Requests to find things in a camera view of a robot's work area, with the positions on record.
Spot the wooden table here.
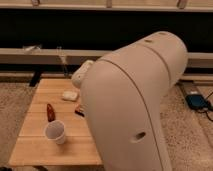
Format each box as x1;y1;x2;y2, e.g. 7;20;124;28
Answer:
9;79;101;166

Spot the white sponge block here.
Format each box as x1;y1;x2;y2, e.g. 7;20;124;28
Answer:
62;91;78;101

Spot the long wooden bench rail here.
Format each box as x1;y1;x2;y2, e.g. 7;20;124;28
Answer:
0;48;213;68

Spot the blue power adapter box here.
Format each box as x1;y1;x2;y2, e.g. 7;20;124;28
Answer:
186;94;207;110

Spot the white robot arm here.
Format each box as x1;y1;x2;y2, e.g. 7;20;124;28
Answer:
72;31;188;171

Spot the black cable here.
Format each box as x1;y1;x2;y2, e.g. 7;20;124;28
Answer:
199;91;213;122

